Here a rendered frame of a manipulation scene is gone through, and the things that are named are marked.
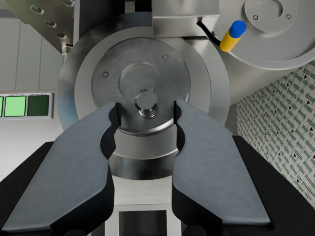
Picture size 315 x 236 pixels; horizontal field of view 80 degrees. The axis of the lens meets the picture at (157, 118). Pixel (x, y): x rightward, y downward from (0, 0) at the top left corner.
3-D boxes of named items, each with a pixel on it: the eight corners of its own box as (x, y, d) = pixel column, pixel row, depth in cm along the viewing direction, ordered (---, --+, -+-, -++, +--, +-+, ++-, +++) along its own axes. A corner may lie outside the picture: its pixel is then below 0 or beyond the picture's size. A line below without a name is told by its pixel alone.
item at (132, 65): (173, 24, 15) (205, 115, 14) (171, 38, 17) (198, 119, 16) (79, 50, 14) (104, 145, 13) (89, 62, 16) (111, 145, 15)
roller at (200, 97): (206, 23, 17) (216, 157, 15) (177, 97, 42) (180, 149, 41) (75, 27, 17) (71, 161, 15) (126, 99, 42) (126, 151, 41)
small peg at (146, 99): (153, 85, 11) (161, 107, 11) (154, 97, 14) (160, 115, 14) (131, 92, 11) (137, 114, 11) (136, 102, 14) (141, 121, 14)
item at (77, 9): (83, -120, 20) (78, 46, 17) (124, 23, 43) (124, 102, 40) (78, -120, 20) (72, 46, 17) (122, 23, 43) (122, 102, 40)
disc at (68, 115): (223, 7, 17) (238, 177, 15) (221, 11, 18) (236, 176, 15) (59, 13, 17) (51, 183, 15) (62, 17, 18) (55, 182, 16)
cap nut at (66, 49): (72, 45, 50) (72, 61, 49) (78, 52, 53) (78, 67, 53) (58, 45, 50) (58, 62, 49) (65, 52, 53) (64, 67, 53)
